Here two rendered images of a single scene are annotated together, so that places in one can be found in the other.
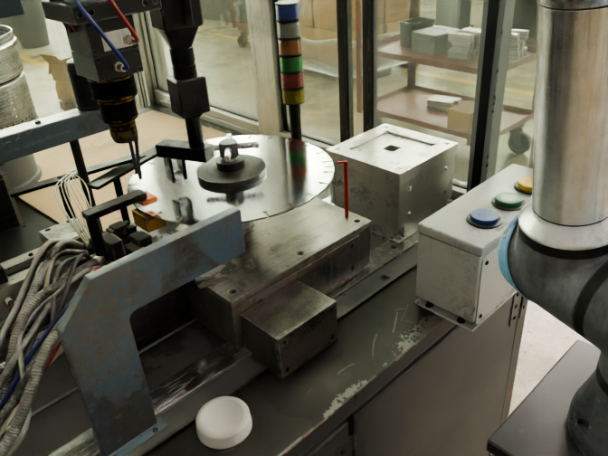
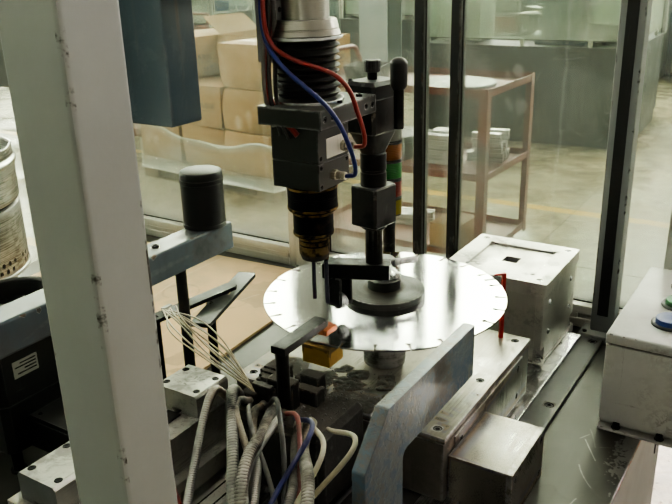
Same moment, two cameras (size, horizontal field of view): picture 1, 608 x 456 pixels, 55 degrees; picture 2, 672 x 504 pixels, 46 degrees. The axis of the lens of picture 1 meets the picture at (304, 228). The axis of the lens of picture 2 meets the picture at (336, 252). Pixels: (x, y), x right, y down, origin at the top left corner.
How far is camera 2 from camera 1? 0.44 m
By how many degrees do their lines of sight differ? 17
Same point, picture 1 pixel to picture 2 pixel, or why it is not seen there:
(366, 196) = not seen: hidden behind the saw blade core
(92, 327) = (382, 467)
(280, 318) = (497, 452)
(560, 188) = not seen: outside the picture
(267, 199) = (454, 318)
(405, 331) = (607, 458)
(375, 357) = (595, 489)
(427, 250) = (618, 362)
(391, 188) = (532, 303)
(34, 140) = (158, 269)
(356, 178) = not seen: hidden behind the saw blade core
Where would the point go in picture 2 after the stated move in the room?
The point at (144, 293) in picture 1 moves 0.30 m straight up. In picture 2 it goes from (414, 425) to (417, 124)
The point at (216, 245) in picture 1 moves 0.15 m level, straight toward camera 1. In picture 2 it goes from (458, 367) to (550, 437)
